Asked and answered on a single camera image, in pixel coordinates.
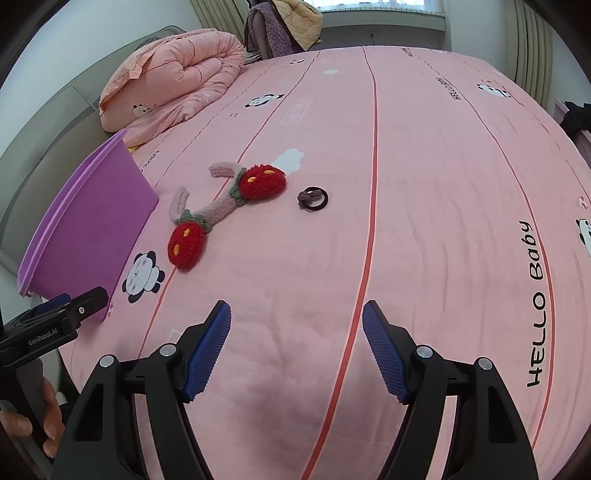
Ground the person's left hand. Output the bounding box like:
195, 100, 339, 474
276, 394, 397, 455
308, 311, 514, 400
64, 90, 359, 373
0, 377, 66, 459

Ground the purple plastic basin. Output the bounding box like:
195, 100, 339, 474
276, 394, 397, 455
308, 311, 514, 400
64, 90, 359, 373
17, 131, 165, 303

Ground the pink strawberry plush headband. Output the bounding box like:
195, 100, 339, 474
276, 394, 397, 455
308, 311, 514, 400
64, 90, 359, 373
167, 162, 287, 271

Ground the grey padded headboard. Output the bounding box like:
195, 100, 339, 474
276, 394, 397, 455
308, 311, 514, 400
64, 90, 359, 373
1, 25, 183, 270

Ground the pink panda bed sheet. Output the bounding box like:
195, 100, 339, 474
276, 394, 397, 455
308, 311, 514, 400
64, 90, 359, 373
62, 46, 590, 479

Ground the pink folded quilt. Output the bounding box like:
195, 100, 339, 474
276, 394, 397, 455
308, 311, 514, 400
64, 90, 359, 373
98, 28, 245, 147

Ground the chair with draped clothes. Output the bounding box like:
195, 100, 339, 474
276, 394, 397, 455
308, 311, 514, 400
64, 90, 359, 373
245, 0, 322, 59

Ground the purple knot black hair tie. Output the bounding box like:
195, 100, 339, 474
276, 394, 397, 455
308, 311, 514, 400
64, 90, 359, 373
296, 185, 330, 213

